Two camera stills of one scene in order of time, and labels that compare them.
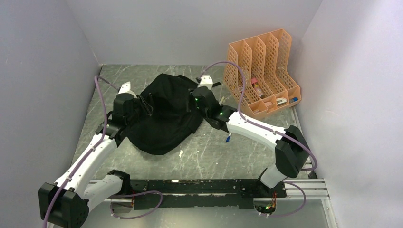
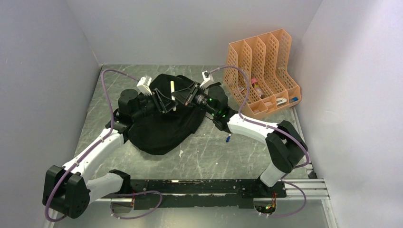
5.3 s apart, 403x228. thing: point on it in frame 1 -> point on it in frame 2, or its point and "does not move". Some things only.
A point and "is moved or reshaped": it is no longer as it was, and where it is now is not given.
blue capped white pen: x=228 y=137 does not move
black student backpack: x=165 y=116 does not move
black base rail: x=208 y=193 does not move
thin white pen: x=222 y=100 is moved or reshaped
